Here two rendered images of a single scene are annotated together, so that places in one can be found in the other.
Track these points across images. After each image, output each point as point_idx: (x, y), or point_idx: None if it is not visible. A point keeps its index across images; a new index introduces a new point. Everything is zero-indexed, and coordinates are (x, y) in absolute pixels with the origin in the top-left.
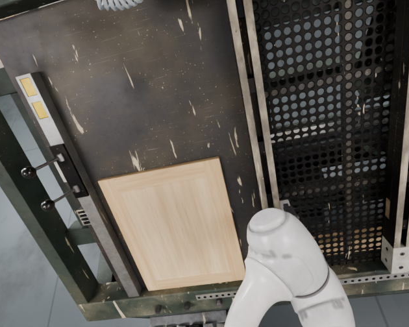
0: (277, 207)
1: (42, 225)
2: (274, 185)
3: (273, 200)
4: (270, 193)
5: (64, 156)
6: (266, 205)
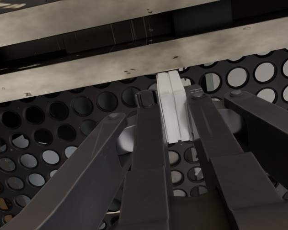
0: (156, 60)
1: None
2: (285, 37)
3: (199, 38)
4: (232, 19)
5: None
6: (173, 2)
